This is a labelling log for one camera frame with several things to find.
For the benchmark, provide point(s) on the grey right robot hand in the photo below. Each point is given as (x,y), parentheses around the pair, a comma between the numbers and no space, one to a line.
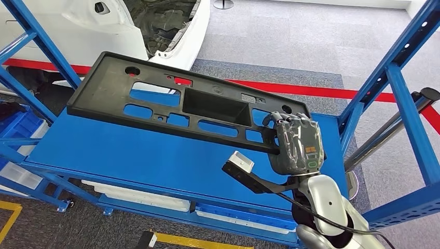
(299,147)

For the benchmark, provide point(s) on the black plastic plate holder part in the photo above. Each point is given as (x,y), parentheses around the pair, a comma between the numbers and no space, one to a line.
(103,89)

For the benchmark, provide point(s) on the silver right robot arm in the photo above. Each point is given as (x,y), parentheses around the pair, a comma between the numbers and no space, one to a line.
(323,202)

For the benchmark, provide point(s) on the blue metal shelf rack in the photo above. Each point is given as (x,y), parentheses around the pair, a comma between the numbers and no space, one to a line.
(103,151)

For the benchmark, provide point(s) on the red barrier belt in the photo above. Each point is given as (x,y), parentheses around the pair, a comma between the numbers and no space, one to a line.
(309,91)
(432,118)

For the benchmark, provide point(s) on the steel barrier stanchion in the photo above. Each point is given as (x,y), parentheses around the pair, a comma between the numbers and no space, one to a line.
(223,3)
(381,137)

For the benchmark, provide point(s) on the blue plastic bin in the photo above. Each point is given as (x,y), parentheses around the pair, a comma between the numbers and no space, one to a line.
(20,127)
(240,213)

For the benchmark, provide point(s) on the white plastic bin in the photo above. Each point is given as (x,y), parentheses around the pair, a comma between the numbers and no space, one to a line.
(240,223)
(137,197)
(40,132)

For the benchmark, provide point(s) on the yellow floor tape square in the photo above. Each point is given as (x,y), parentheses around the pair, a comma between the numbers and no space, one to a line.
(192,240)
(15,213)

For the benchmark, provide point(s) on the white car body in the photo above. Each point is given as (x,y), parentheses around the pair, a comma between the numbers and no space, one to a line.
(86,31)

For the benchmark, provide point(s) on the clear plastic bin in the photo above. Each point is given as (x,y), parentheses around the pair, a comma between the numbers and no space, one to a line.
(17,175)

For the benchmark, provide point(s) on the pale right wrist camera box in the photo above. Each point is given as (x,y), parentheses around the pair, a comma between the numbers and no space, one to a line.
(240,161)

